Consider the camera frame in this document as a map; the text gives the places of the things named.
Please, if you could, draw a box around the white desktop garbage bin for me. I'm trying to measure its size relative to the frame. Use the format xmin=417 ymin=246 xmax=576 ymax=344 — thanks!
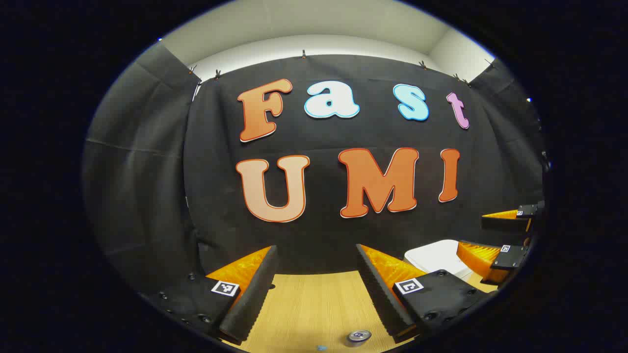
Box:
xmin=404 ymin=239 xmax=474 ymax=280

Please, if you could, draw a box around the wooden desktop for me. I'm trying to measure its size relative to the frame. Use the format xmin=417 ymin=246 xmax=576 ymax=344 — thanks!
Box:
xmin=223 ymin=270 xmax=498 ymax=353

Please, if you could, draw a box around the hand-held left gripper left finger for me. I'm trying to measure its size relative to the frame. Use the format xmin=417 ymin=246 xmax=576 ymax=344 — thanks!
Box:
xmin=140 ymin=245 xmax=279 ymax=344

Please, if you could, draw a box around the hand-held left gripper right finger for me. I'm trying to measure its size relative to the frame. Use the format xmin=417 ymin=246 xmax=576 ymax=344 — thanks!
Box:
xmin=356 ymin=244 xmax=497 ymax=344

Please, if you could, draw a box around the black backdrop cloth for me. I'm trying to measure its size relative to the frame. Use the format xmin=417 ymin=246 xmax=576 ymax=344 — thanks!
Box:
xmin=82 ymin=42 xmax=546 ymax=295

